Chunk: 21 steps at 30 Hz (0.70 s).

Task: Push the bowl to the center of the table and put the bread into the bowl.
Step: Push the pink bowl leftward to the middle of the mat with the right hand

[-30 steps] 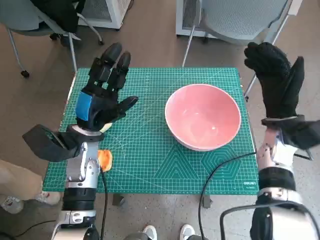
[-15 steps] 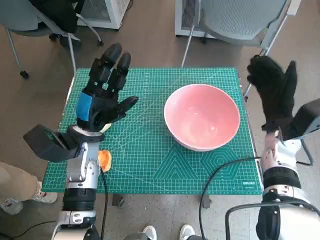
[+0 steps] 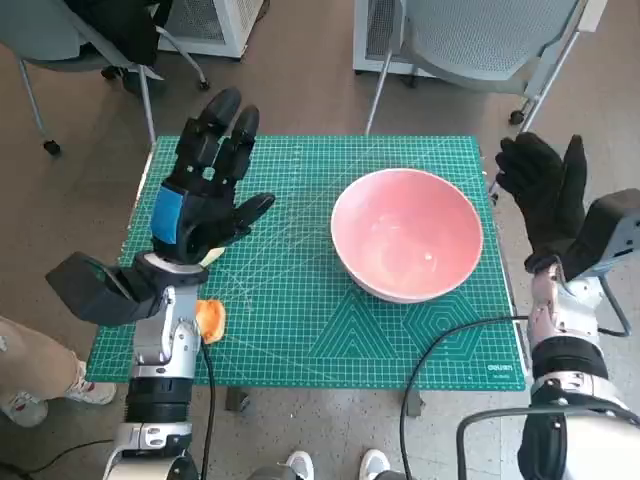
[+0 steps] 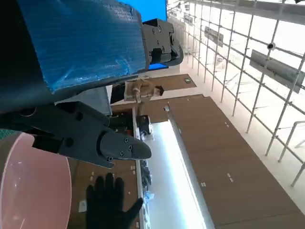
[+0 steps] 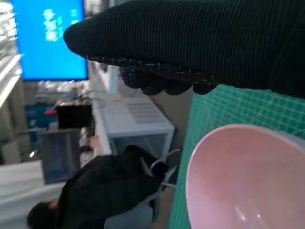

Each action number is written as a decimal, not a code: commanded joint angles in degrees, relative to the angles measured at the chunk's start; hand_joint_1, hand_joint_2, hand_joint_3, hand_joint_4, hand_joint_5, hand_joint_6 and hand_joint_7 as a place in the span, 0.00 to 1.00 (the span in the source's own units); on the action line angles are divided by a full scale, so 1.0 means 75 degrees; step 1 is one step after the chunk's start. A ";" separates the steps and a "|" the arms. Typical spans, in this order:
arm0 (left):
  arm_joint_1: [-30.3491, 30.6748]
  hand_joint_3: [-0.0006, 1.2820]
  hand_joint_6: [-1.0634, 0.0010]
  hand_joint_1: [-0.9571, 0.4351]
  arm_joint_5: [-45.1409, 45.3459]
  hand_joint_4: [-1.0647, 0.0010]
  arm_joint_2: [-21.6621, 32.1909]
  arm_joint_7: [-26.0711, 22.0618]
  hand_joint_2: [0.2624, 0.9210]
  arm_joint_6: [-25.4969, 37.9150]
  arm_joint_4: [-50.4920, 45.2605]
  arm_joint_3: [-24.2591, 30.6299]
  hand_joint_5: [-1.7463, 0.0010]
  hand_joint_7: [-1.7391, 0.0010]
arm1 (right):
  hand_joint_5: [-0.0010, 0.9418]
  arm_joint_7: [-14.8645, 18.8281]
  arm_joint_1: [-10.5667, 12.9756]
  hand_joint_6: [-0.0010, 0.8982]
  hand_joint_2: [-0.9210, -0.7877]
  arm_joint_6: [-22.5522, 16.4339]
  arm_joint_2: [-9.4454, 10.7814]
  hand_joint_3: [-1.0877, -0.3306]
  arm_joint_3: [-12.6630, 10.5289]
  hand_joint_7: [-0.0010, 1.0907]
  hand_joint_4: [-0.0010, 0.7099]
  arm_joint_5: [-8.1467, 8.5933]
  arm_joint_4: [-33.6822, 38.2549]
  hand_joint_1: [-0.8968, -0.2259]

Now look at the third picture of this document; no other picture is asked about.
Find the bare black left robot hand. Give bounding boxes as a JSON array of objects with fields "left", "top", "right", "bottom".
[{"left": 149, "top": 87, "right": 277, "bottom": 266}]

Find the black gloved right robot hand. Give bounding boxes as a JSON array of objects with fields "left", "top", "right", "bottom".
[{"left": 494, "top": 132, "right": 589, "bottom": 274}]

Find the round toy bread bun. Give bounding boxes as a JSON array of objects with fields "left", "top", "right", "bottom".
[{"left": 198, "top": 247, "right": 225, "bottom": 270}]

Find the rectangular orange toy bread loaf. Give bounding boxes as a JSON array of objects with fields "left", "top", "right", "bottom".
[{"left": 194, "top": 298, "right": 227, "bottom": 345}]

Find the pink bowl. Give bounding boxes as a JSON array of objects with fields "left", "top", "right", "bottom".
[{"left": 329, "top": 168, "right": 485, "bottom": 305}]

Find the green cutting mat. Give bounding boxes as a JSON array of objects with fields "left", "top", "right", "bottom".
[{"left": 84, "top": 133, "right": 528, "bottom": 392}]

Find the grey mesh office chair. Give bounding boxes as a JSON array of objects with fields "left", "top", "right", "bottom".
[{"left": 363, "top": 0, "right": 609, "bottom": 204}]

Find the white cabinet with mesh side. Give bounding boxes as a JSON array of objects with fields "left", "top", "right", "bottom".
[
  {"left": 352, "top": 0, "right": 436, "bottom": 79},
  {"left": 159, "top": 0, "right": 264, "bottom": 60}
]

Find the black jacket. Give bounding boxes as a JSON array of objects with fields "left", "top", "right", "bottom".
[{"left": 64, "top": 0, "right": 174, "bottom": 66}]

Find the grey-green office chair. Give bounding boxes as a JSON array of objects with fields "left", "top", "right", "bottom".
[{"left": 0, "top": 0, "right": 211, "bottom": 156}]

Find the white shoe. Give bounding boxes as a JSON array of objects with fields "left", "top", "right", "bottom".
[
  {"left": 359, "top": 448, "right": 392, "bottom": 480},
  {"left": 285, "top": 449, "right": 316, "bottom": 480}
]

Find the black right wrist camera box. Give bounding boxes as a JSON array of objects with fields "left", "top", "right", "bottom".
[{"left": 562, "top": 188, "right": 640, "bottom": 281}]

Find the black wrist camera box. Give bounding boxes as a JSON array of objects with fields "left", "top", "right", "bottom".
[
  {"left": 44, "top": 251, "right": 166, "bottom": 329},
  {"left": 562, "top": 188, "right": 640, "bottom": 281}
]

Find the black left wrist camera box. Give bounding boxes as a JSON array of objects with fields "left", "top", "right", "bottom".
[{"left": 44, "top": 251, "right": 166, "bottom": 329}]

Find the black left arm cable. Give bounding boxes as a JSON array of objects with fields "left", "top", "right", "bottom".
[{"left": 199, "top": 339, "right": 219, "bottom": 480}]

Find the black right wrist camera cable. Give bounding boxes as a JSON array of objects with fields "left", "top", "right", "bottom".
[{"left": 399, "top": 277, "right": 632, "bottom": 480}]

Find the black looped right shoulder cable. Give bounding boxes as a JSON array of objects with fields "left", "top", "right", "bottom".
[{"left": 455, "top": 407, "right": 640, "bottom": 480}]

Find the black floor cable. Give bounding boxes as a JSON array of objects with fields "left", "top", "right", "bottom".
[{"left": 17, "top": 439, "right": 115, "bottom": 475}]

